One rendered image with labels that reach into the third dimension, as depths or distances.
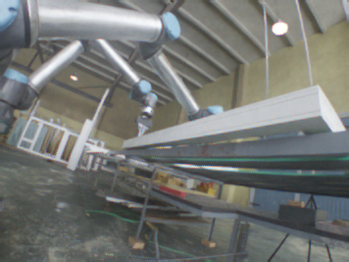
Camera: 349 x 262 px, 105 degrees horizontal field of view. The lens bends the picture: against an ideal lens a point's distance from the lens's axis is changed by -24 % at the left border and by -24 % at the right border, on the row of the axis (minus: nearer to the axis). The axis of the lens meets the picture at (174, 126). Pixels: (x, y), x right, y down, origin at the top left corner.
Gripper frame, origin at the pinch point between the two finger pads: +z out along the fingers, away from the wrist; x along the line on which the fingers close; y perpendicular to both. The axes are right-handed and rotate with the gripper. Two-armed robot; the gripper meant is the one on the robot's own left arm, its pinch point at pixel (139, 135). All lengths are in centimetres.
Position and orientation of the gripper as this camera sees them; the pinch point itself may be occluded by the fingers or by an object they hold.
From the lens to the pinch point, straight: 129.0
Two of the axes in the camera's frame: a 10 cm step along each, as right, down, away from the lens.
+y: -5.1, 1.5, 8.5
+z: -2.4, 9.2, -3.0
